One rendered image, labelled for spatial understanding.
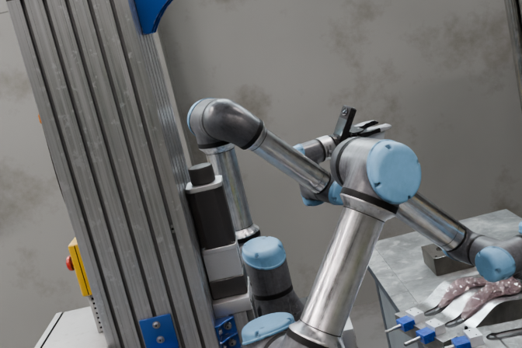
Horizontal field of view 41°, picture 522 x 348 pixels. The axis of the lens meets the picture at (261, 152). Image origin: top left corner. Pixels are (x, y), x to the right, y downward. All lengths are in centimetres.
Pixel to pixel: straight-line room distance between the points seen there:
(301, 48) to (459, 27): 92
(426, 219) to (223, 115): 61
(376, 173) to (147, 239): 55
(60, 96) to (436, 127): 303
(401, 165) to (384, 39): 283
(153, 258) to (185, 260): 7
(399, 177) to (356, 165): 9
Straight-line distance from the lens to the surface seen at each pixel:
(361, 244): 134
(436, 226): 161
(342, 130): 217
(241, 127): 185
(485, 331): 210
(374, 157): 131
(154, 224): 156
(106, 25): 151
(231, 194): 200
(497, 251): 159
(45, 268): 450
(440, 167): 431
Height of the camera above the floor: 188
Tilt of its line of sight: 11 degrees down
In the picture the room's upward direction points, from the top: 13 degrees counter-clockwise
